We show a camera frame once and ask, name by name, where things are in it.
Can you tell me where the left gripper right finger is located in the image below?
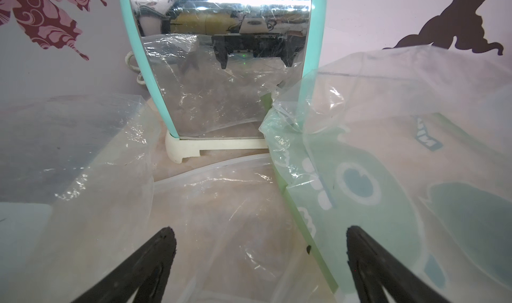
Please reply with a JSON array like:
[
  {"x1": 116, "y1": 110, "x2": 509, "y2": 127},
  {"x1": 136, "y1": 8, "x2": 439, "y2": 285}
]
[{"x1": 346, "y1": 226, "x2": 447, "y2": 302}]

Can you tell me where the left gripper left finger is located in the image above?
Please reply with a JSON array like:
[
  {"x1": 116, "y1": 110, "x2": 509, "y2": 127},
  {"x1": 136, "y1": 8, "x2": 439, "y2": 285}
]
[{"x1": 74, "y1": 227, "x2": 177, "y2": 302}]

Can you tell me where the zip bag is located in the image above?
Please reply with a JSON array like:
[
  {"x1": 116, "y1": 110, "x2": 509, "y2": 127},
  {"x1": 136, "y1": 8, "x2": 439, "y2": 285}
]
[{"x1": 148, "y1": 155, "x2": 334, "y2": 302}]

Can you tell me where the zip-top bag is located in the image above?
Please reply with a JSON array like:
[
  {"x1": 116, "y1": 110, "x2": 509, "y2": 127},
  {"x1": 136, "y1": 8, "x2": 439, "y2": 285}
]
[{"x1": 1, "y1": 95, "x2": 161, "y2": 302}]

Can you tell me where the green-zip bag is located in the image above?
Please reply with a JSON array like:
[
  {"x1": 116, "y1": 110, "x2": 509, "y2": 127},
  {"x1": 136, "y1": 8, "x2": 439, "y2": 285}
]
[{"x1": 260, "y1": 46, "x2": 511, "y2": 302}]

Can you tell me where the mint green toaster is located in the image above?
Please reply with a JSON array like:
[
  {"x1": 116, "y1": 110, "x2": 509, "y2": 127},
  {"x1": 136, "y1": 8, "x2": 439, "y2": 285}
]
[{"x1": 120, "y1": 0, "x2": 327, "y2": 163}]

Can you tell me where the toaster white cord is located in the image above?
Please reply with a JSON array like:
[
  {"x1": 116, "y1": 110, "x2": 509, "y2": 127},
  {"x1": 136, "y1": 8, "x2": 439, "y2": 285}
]
[{"x1": 125, "y1": 50, "x2": 147, "y2": 86}]

